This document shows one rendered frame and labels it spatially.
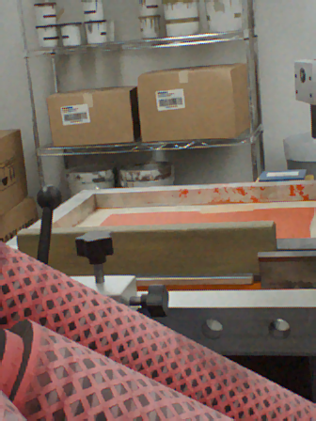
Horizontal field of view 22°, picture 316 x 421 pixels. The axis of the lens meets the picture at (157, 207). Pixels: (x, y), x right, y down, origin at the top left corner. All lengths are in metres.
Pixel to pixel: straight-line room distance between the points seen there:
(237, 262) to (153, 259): 0.11
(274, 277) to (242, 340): 0.23
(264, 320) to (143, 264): 0.31
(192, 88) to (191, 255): 3.27
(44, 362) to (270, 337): 0.60
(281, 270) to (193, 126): 3.32
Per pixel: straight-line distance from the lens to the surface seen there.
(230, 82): 4.29
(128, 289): 0.81
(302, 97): 1.86
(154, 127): 4.41
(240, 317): 0.84
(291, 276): 1.07
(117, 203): 1.72
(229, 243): 1.07
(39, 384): 0.25
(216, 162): 4.86
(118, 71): 4.91
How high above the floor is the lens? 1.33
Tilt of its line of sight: 13 degrees down
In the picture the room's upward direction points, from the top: 5 degrees counter-clockwise
